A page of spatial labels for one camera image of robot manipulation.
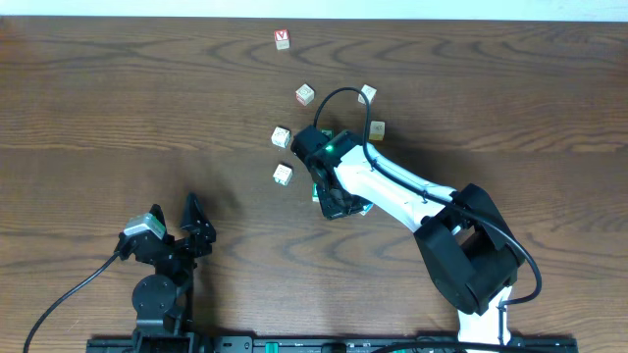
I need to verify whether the left black camera cable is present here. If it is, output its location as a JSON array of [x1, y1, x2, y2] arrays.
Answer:
[[22, 249, 124, 353]]

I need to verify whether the wooden block green trim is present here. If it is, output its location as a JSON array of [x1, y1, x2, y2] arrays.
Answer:
[[360, 204, 374, 216]]

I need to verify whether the black camera cable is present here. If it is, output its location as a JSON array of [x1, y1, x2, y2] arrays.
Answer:
[[22, 249, 124, 353], [312, 86, 544, 344]]

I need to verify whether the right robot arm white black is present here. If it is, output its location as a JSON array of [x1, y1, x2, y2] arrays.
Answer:
[[291, 126, 527, 344]]

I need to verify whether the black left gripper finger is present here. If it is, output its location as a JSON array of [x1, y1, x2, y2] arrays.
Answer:
[[148, 204, 166, 230], [180, 192, 206, 231]]

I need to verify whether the right black camera cable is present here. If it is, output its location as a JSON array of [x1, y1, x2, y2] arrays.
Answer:
[[312, 86, 544, 344]]

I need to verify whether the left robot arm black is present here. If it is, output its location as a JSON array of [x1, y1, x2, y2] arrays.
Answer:
[[116, 193, 216, 336]]

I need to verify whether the green J wooden block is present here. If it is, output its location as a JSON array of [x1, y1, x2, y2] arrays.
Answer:
[[321, 129, 334, 139]]

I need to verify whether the plain wooden block upper right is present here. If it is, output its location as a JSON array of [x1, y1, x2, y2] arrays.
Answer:
[[358, 84, 377, 104]]

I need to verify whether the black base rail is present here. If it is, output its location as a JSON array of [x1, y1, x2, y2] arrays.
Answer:
[[85, 333, 580, 353]]

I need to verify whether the wooden block red side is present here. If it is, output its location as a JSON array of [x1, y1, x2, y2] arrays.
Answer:
[[295, 83, 315, 106]]

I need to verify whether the green F wooden block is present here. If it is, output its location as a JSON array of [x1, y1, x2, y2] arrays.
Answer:
[[311, 183, 320, 202]]

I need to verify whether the red V wooden block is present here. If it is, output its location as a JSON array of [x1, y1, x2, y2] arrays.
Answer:
[[274, 29, 290, 51]]

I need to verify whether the wooden block yellow side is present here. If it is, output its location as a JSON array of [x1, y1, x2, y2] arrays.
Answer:
[[368, 121, 386, 141]]

